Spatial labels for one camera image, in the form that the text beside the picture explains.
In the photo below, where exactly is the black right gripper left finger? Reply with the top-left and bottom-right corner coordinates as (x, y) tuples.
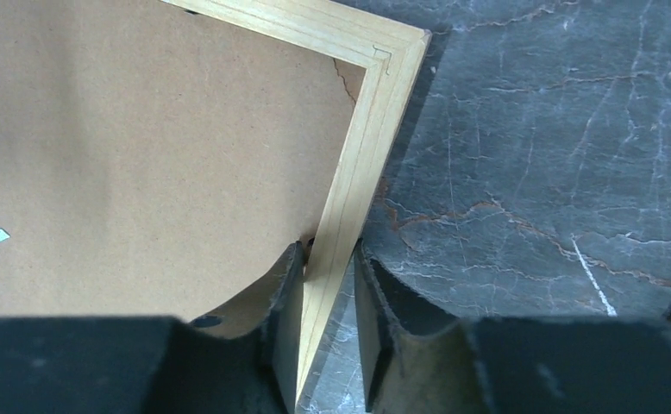
(0, 242), (304, 413)

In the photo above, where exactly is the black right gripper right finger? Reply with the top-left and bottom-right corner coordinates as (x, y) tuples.
(354, 242), (671, 413)

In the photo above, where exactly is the wooden picture frame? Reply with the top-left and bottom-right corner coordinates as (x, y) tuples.
(0, 0), (433, 410)

